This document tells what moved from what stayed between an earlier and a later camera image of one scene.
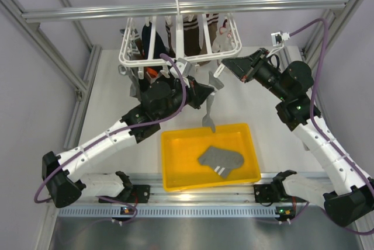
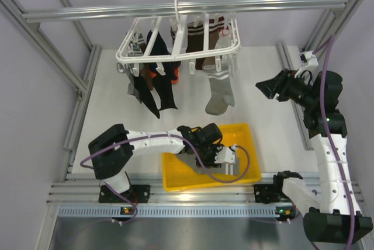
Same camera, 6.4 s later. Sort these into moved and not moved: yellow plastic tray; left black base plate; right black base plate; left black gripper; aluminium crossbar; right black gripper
Moved: left black gripper; right black gripper
Not moved: aluminium crossbar; yellow plastic tray; right black base plate; left black base plate
